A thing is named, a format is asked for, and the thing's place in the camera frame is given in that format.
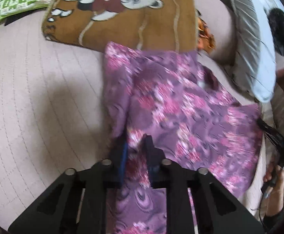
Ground black furry cushion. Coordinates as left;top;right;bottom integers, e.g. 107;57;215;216
266;8;284;56

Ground person's right hand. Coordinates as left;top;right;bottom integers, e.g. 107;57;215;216
263;162;284;216

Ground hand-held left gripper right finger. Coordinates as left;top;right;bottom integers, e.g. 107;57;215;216
143;135;265;234

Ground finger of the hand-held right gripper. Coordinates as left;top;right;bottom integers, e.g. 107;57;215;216
256;118;284;152

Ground pink bolster cushion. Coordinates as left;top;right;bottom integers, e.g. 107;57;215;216
193;0;237;66

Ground brown teddy bear blanket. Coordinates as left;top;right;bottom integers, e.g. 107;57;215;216
42;0;197;54

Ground orange patterned cloth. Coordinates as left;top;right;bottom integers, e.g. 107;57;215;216
196;10;217;54

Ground light blue pillow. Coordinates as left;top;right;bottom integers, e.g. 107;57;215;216
224;0;278;103

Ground person's right forearm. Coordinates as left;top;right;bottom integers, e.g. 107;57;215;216
263;205;284;231

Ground purple floral dress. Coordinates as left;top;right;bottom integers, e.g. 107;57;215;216
104;41;264;234

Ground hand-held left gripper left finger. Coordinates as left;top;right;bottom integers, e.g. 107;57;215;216
8;133;129;234

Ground pink quilted bed cover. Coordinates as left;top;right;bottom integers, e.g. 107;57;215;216
0;12;267;232

